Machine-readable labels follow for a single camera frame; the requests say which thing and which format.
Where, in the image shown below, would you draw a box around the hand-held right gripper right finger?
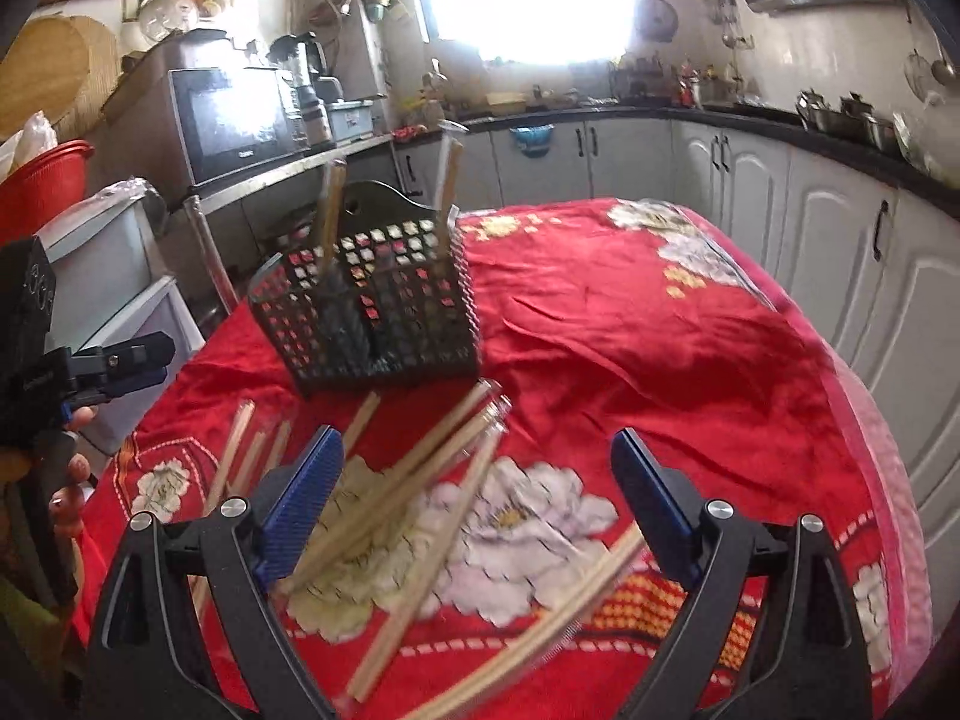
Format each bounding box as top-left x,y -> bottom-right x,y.
609,427 -> 875,720

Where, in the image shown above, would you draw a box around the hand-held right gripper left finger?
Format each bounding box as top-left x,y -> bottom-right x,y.
88,426 -> 346,720

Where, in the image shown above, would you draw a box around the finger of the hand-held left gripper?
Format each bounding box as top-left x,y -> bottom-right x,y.
64,364 -> 170,410
71,331 -> 177,380

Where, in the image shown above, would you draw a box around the pile of chopsticks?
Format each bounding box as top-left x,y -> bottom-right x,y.
191,379 -> 647,720

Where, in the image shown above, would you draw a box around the black plastic mesh basket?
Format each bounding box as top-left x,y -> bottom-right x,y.
247,180 -> 481,398

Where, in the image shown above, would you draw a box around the person's left forearm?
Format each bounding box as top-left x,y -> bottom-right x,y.
0,570 -> 76,691

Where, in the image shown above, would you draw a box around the hanging kitchen utensils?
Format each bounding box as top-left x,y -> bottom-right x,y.
705,0 -> 751,50

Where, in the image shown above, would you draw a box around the person's left hand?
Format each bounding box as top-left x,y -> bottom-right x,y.
46,403 -> 100,541

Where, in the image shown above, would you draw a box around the white plastic drawer cabinet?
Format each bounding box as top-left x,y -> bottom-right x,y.
34,180 -> 207,458

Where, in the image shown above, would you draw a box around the red plastic bucket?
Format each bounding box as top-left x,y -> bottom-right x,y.
0,139 -> 97,248

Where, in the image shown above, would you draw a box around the red floral tablecloth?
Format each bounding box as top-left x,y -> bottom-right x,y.
75,199 -> 946,720

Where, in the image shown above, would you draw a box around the white plastic bag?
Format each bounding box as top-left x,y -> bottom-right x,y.
0,111 -> 59,166

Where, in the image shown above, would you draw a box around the stainless steel shelf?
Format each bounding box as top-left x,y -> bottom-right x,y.
184,131 -> 398,316

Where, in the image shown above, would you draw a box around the round wooden board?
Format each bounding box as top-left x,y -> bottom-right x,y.
0,15 -> 91,140

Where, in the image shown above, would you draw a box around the silver microwave oven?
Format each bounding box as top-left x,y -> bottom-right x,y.
169,66 -> 301,185

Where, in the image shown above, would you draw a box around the round woven mat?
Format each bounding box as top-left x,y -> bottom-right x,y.
45,13 -> 122,143

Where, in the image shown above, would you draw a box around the white kitchen cabinets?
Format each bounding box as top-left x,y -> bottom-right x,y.
390,109 -> 960,548

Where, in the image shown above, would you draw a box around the grey blue plastic container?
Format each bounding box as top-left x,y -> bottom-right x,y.
328,97 -> 376,143

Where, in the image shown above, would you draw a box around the white round plastic strainer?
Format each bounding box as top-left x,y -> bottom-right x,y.
139,0 -> 200,42

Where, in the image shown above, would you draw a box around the black blender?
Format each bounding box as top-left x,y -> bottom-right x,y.
268,31 -> 335,113

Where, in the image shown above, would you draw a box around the blue bowl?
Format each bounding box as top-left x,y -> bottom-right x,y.
510,125 -> 554,158

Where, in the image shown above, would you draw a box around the dish rack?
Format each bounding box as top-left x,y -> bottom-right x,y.
607,52 -> 668,102

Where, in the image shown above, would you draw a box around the steel pot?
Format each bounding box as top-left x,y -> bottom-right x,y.
840,94 -> 901,151
795,88 -> 841,132

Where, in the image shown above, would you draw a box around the round wall ornament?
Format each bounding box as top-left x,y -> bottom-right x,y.
634,0 -> 680,42

